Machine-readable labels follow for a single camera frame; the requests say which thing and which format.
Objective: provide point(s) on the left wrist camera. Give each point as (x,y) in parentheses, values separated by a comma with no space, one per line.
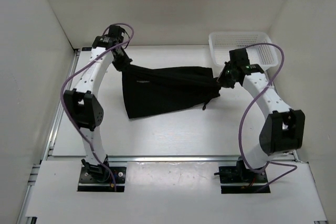
(115,32)

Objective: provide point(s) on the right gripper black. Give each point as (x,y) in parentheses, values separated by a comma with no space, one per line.
(222,81)

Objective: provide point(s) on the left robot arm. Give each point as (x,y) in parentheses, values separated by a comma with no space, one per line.
(83,108)

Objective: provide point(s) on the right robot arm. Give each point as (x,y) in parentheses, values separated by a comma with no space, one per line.
(283,127)

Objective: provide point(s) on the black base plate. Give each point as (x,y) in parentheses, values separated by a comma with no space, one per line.
(90,182)
(233,180)

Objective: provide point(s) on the white plastic mesh basket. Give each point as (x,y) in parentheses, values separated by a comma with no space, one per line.
(256,43)

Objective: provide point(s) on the small dark label sticker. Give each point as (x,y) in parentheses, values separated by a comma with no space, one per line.
(86,49)

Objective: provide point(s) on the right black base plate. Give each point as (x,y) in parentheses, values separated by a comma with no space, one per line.
(233,180)

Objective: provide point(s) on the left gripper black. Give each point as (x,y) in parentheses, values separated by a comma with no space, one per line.
(126,59)

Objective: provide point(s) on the black shorts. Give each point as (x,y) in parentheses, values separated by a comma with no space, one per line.
(149,92)

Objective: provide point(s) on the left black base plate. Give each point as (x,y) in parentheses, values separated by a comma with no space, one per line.
(90,182)

